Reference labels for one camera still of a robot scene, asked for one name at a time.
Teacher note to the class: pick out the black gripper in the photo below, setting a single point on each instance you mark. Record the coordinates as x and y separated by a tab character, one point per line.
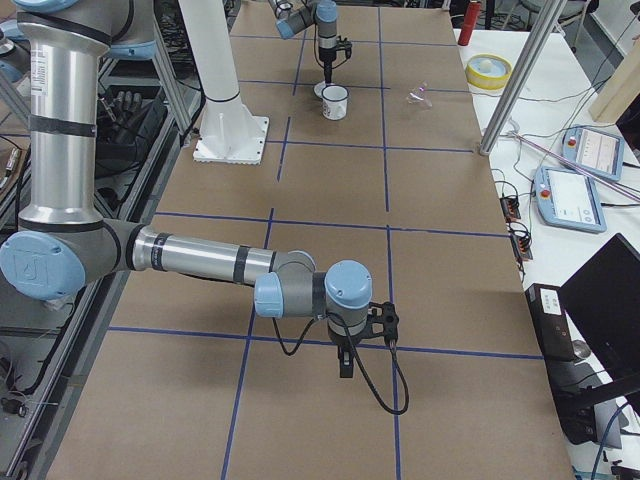
343	345
326	54

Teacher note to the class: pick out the white ceramic lid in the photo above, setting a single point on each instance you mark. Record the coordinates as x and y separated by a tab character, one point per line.
319	88

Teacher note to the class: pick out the white enamel mug blue rim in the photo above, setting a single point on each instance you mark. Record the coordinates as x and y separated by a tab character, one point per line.
334	102

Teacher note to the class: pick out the red bottle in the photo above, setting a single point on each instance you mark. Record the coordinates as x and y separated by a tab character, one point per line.
469	21

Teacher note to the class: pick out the yellow tape roll with dish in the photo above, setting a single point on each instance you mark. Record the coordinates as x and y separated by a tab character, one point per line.
488	71

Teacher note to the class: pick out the black box with label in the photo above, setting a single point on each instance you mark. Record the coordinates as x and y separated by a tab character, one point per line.
551	327

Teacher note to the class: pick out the orange black connector board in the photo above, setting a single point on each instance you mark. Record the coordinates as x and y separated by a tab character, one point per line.
510	208

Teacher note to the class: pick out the black monitor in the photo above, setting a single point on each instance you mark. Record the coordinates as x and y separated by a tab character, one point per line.
602	300

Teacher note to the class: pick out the near teach pendant tablet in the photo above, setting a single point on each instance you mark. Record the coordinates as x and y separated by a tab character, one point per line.
568	200

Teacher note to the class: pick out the teach pendant tablet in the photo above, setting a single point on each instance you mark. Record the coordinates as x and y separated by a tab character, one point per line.
597	151
568	200

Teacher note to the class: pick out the far teach pendant tablet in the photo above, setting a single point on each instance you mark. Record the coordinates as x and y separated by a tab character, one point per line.
597	151

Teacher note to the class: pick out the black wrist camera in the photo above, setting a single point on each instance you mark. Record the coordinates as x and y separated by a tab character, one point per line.
382	322
344	45

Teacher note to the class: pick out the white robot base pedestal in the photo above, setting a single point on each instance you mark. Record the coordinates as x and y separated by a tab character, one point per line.
229	133

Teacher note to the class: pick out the aluminium frame post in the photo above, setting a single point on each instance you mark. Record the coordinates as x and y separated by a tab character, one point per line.
532	49

